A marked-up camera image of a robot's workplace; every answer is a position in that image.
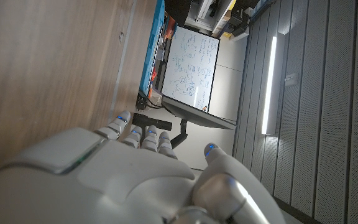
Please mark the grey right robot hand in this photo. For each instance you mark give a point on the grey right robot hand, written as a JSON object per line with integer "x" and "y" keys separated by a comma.
{"x": 110, "y": 183}

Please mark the white ceiling light strip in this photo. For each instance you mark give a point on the white ceiling light strip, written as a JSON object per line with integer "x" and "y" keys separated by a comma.
{"x": 269, "y": 88}

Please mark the black power strip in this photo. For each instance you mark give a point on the black power strip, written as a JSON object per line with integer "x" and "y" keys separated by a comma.
{"x": 141, "y": 101}

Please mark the small metal table fitting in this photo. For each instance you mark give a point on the small metal table fitting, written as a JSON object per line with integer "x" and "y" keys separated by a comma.
{"x": 121, "y": 36}

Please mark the black equipment pile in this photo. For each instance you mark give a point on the black equipment pile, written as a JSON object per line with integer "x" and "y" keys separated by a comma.
{"x": 239, "y": 22}

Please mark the whiteboard with blue writing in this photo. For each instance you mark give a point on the whiteboard with blue writing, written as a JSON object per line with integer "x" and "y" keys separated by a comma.
{"x": 190, "y": 67}

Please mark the small grey ceiling sensor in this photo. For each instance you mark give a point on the small grey ceiling sensor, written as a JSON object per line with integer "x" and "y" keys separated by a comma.
{"x": 291, "y": 79}

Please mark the blue storage rack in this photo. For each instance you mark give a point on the blue storage rack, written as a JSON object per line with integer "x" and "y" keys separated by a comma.
{"x": 152, "y": 46}

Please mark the orange item in rack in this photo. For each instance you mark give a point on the orange item in rack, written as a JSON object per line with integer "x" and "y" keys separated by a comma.
{"x": 171, "y": 26}

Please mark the white cabinet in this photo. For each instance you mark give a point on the white cabinet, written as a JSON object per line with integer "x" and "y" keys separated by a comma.
{"x": 208, "y": 12}

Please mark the black cylindrical clamp bar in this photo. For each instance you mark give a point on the black cylindrical clamp bar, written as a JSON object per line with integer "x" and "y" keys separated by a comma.
{"x": 154, "y": 122}

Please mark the small yellow box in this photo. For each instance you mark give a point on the small yellow box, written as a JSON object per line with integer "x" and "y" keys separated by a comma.
{"x": 227, "y": 35}

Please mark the dark grey monitor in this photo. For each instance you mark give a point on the dark grey monitor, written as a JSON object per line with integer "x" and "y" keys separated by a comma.
{"x": 199, "y": 116}

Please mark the large black object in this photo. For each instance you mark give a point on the large black object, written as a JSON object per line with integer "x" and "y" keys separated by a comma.
{"x": 177, "y": 9}

